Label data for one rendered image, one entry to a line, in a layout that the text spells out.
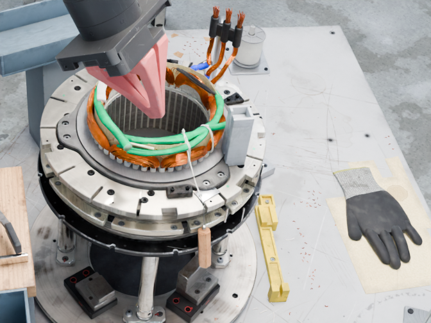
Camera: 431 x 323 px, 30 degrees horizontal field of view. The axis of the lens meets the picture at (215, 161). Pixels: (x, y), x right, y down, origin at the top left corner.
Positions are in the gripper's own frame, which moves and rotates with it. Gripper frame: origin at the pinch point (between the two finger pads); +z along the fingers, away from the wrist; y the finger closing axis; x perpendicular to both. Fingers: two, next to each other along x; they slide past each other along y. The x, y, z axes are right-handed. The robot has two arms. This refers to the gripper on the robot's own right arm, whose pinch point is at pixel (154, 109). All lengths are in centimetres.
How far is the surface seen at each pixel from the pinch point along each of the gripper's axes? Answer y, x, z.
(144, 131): 31, 32, 23
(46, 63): 35, 50, 12
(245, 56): 80, 43, 40
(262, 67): 83, 42, 44
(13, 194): 6.8, 35.8, 15.9
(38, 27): 42, 55, 9
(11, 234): -0.7, 29.9, 16.0
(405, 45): 221, 67, 121
